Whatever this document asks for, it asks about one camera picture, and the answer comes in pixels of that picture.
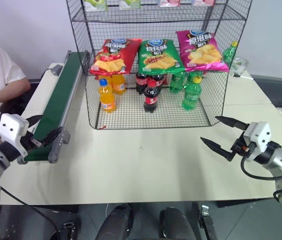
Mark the black clamp bracket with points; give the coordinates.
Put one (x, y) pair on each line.
(207, 222)

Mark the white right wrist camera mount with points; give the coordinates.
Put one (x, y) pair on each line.
(258, 136)

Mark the pink snack box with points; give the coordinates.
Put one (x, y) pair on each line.
(169, 2)
(203, 2)

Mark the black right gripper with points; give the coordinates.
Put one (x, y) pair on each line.
(239, 146)

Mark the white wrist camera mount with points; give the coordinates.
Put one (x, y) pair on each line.
(11, 127)
(258, 136)

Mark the orange soda bottle blue cap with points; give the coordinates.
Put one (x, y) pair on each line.
(107, 98)

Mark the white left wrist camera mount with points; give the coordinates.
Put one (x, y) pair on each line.
(11, 127)

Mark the green conveyor belt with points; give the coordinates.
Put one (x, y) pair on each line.
(56, 100)

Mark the black robot base housing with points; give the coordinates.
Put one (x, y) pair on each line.
(26, 225)

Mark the green soda bottle yellow cap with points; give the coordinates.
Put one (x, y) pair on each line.
(229, 53)
(191, 96)

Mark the small red scrap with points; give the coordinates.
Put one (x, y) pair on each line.
(102, 127)

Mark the red chips bag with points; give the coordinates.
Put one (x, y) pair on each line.
(116, 56)

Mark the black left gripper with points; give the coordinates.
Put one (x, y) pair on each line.
(28, 142)

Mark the magenta chips bag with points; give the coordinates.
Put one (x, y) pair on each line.
(201, 50)

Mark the green snack box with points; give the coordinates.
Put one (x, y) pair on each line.
(130, 3)
(96, 3)

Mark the person bare forearm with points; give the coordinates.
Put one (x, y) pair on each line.
(18, 87)

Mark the dark rounded shape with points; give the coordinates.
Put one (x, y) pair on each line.
(176, 225)
(116, 222)

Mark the cola bottle red cap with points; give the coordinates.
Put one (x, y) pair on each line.
(151, 98)

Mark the green chips bag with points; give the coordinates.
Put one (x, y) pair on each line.
(158, 56)

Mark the white marker pen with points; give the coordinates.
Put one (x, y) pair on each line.
(243, 76)

